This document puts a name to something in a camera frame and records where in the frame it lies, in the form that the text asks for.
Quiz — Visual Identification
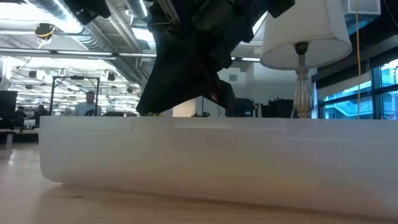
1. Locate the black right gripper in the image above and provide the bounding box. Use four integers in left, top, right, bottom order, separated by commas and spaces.
136, 0, 272, 116

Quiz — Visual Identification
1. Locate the clear supply box pink lid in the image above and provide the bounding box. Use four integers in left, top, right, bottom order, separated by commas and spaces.
38, 115, 398, 220

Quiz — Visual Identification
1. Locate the black equipment case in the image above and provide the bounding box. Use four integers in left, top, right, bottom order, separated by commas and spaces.
224, 97, 256, 118
260, 97, 295, 119

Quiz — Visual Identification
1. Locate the black ceiling fixture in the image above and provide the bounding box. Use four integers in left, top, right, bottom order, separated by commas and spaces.
34, 22, 57, 41

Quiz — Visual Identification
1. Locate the person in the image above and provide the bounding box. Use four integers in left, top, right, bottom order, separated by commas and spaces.
33, 103, 50, 126
14, 105, 29, 129
73, 90, 103, 118

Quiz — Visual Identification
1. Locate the white table lamp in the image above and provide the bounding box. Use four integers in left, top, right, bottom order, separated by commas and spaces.
259, 0, 353, 119

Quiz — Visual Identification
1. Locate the black monitor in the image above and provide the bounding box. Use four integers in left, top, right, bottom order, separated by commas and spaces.
0, 90, 19, 129

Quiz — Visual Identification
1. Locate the silver ventilation duct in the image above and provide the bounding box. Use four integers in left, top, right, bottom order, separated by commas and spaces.
27, 0, 147, 85

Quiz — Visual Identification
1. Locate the black metal frame rig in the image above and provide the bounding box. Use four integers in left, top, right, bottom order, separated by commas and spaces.
49, 75, 101, 117

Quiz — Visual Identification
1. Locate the pale yellow cable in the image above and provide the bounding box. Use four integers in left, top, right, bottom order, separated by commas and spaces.
354, 0, 363, 120

